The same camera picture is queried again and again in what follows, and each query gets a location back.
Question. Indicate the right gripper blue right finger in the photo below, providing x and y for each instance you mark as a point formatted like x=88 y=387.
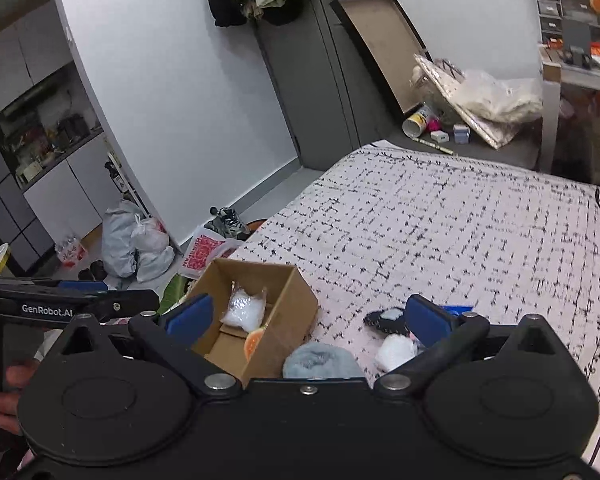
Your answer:
x=447 y=338

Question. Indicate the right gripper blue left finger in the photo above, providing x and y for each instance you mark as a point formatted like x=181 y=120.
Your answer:
x=168 y=340

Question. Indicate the blue tissue pack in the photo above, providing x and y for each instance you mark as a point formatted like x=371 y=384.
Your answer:
x=457 y=310

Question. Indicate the white sock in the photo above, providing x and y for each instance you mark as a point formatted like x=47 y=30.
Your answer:
x=396 y=350

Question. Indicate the black sock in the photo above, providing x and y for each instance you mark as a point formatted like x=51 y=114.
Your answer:
x=389 y=322

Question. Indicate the clear plastic bead bag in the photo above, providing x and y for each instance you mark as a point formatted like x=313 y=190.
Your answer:
x=243 y=310

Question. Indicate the hamburger plush toy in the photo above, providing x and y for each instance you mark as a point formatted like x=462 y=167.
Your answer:
x=252 y=341

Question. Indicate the brown cardboard box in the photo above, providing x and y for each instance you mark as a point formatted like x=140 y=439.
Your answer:
x=288 y=317

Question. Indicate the blue fluffy plush toy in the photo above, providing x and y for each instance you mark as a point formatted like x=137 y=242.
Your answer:
x=317 y=361

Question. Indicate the person's left hand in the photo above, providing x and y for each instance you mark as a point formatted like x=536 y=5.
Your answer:
x=18 y=377

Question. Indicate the green leaf rug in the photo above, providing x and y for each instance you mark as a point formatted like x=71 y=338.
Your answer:
x=172 y=295

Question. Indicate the water bottle pack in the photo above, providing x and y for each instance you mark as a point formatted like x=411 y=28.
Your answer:
x=70 y=251

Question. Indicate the red white shopping bag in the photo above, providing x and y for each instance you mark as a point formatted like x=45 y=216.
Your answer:
x=205 y=246

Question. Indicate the white plastic bag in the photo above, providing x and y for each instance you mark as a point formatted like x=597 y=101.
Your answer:
x=154 y=252

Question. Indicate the grey plastic bag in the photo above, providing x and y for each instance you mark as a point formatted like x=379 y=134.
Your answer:
x=118 y=250

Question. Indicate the white black patterned bedspread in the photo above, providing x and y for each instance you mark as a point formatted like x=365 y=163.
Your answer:
x=386 y=223

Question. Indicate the grey sneakers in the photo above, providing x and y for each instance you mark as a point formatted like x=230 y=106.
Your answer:
x=226 y=222

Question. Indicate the white kitchen cabinet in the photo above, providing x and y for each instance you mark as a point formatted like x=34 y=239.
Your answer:
x=55 y=170

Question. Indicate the small lavender box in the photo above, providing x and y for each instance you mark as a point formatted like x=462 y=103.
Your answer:
x=461 y=134

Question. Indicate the patterned flat paper bag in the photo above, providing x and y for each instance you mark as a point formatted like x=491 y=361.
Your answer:
x=442 y=86

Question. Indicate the white paper cup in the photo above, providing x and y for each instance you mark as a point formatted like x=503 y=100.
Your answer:
x=417 y=123

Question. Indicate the clear bag with cream fabric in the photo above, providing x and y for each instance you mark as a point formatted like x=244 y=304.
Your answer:
x=506 y=101

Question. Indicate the grey door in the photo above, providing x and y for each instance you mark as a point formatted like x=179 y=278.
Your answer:
x=329 y=100

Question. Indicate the white desk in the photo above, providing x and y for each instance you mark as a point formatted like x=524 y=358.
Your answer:
x=568 y=92

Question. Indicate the desk drawer organizer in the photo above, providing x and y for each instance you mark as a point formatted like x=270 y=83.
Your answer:
x=552 y=15

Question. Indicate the dark wooden picture frame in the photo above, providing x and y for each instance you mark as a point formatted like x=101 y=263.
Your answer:
x=389 y=44

